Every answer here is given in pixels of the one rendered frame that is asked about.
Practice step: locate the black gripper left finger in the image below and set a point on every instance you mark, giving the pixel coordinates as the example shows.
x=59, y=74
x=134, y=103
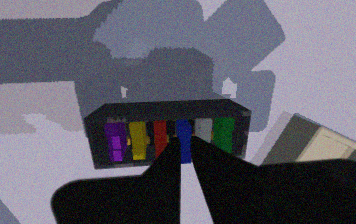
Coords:
x=154, y=197

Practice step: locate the red fuse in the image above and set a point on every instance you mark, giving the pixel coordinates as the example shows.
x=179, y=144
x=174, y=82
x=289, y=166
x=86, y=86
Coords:
x=160, y=136

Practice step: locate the dark grey fuse block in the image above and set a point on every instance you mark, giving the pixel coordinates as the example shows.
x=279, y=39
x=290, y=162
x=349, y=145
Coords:
x=121, y=135

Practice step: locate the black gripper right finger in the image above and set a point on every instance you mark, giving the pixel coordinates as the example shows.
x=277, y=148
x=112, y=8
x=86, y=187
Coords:
x=239, y=192

